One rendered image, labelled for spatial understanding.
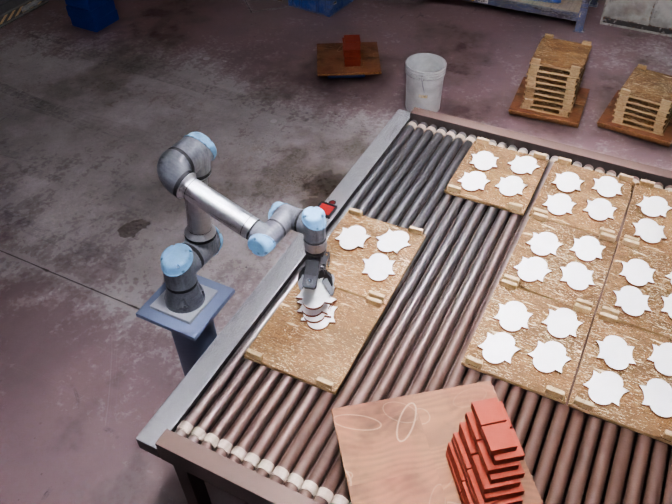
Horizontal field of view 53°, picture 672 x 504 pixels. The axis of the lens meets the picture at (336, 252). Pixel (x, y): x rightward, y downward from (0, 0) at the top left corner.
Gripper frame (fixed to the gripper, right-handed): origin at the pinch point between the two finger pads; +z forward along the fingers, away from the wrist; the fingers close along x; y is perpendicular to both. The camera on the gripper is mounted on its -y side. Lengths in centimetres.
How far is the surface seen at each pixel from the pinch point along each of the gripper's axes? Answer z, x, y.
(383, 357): 11.8, -26.8, -13.7
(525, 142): 9, -70, 119
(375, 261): 9.1, -16.1, 28.3
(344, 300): 10.3, -8.5, 7.4
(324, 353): 10.3, -7.0, -17.5
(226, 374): 12.4, 23.6, -31.5
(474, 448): -18, -57, -59
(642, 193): 9, -119, 93
